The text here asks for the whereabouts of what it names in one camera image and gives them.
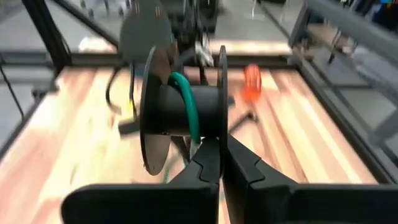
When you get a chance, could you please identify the grey metal cart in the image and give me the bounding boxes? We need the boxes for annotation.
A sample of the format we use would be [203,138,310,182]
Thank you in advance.
[287,0,398,150]

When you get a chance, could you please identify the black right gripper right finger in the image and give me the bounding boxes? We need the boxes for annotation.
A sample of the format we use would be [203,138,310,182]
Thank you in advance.
[222,134,398,224]

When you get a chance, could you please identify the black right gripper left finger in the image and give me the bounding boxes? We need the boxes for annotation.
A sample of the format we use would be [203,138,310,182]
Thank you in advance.
[60,136,223,224]

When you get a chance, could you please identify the black cable spool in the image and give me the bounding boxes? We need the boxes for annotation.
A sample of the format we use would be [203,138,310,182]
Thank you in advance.
[139,44,230,177]

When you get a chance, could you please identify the green cord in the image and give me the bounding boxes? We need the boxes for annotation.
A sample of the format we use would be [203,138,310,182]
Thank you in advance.
[160,71,202,184]

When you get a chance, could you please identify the small black tool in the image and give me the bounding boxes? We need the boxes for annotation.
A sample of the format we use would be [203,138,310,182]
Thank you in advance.
[228,111,259,134]

